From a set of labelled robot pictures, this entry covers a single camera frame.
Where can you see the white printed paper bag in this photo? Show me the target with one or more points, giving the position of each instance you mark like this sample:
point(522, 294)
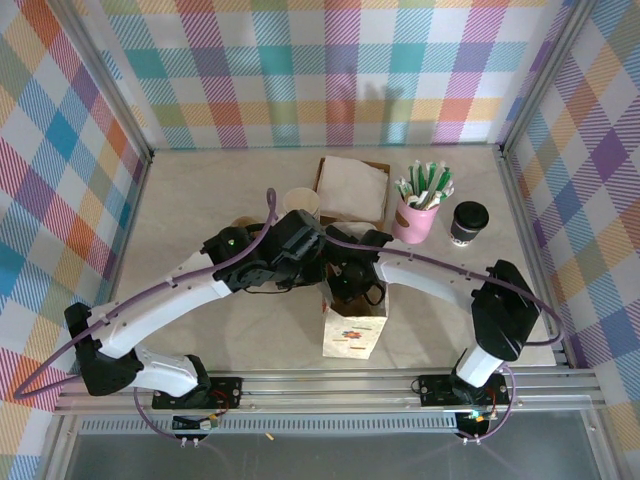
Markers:
point(352, 335)

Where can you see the black plastic cup lid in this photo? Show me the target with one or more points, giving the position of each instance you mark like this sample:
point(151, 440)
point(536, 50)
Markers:
point(471, 215)

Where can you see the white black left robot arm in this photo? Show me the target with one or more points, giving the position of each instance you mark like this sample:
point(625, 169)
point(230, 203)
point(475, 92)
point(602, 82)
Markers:
point(165, 310)

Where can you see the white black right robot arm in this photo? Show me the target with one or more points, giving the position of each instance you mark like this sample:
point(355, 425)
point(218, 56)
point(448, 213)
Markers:
point(425, 275)

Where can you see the pink straw holder cup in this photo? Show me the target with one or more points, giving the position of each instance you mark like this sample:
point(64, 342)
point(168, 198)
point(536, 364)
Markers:
point(417, 225)

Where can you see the green white wrapped straw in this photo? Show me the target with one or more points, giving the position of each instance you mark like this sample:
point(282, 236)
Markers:
point(431, 177)
point(442, 176)
point(449, 181)
point(414, 177)
point(422, 179)
point(403, 189)

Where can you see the small left circuit board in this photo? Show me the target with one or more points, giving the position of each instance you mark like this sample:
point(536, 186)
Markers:
point(205, 424)

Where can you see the small circuit board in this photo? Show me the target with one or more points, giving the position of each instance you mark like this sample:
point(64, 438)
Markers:
point(205, 424)
point(472, 422)

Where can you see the small right circuit board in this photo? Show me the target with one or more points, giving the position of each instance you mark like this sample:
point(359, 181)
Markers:
point(472, 422)

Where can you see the grey metal panel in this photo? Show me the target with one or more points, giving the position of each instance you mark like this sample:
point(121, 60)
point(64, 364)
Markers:
point(325, 460)

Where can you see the aluminium mounting rail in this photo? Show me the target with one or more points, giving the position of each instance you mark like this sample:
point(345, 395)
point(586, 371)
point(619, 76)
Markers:
point(325, 395)

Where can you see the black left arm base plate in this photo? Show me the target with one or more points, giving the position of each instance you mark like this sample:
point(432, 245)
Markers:
point(225, 392)

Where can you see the aluminium side rail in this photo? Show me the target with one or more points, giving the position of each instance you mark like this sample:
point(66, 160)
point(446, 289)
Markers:
point(520, 200)
point(125, 260)

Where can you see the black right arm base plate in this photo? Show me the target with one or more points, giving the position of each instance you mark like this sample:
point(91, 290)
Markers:
point(435, 390)

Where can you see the aluminium corner post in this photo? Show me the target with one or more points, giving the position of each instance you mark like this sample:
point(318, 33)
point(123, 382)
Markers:
point(106, 70)
point(546, 70)

